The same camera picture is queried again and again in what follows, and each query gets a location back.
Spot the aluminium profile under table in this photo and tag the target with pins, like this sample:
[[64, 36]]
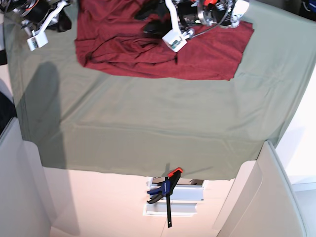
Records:
[[183, 202]]

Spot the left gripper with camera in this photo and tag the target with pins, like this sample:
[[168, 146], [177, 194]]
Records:
[[189, 19]]

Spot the white panel left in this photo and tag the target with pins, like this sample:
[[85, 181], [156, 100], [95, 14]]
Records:
[[26, 208]]

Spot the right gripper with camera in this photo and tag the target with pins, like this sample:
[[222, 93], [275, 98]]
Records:
[[41, 15]]

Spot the green table cloth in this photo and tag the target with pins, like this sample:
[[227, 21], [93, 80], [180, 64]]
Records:
[[84, 119]]

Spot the white panel right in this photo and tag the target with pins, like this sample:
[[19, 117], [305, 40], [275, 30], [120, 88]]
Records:
[[267, 206]]

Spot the blue black bar clamp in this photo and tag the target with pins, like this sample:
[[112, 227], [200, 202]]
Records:
[[165, 191]]

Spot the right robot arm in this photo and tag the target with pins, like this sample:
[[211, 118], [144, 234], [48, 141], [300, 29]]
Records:
[[104, 26]]

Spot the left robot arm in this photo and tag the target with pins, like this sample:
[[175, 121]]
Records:
[[183, 20]]

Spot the red long-sleeve T-shirt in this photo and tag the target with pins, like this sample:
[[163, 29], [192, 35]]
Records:
[[215, 55]]

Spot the white panel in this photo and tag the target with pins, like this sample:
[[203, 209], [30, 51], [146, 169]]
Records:
[[26, 208], [267, 206]]

